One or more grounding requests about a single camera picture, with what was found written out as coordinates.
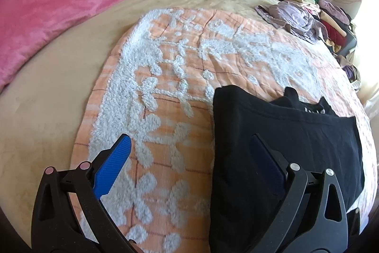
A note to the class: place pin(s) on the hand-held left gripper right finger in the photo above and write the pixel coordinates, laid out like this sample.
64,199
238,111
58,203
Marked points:
266,165

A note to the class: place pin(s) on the bed with beige sheet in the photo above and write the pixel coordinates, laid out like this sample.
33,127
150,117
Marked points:
44,110

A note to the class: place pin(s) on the pile of folded clothes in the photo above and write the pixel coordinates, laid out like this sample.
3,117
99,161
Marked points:
325,13

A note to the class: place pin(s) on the black garment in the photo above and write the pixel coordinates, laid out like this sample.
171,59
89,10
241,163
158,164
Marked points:
237,128

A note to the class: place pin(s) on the lilac crumpled garment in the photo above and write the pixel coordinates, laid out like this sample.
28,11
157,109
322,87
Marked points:
293,18

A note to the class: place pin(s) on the orange and white tufted blanket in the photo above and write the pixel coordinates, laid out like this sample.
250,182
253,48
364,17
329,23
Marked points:
177,78

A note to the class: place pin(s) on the purple clothes heap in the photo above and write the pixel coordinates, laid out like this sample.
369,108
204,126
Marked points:
352,72

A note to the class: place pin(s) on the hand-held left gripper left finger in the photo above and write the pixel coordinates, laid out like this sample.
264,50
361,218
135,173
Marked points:
114,167

